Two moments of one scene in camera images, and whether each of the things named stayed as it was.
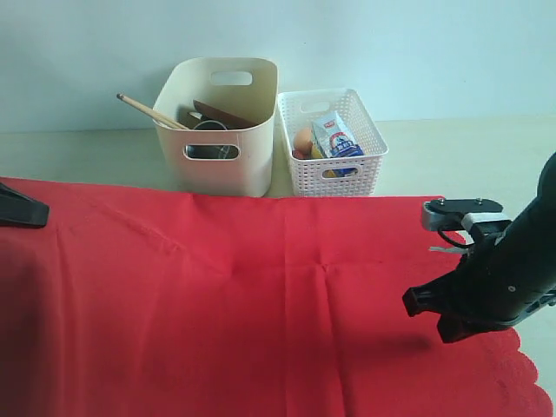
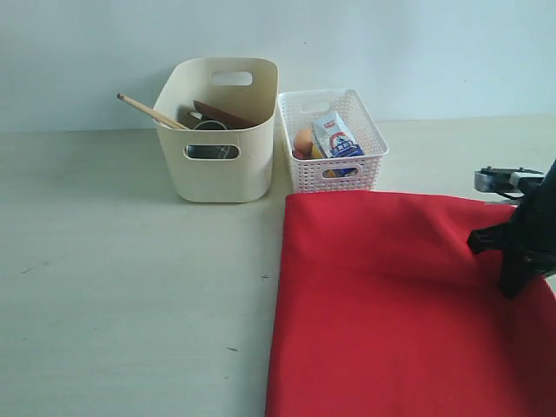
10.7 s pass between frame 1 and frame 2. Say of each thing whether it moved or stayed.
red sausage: stayed
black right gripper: moved
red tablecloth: moved
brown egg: stayed
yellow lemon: stayed
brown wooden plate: stayed
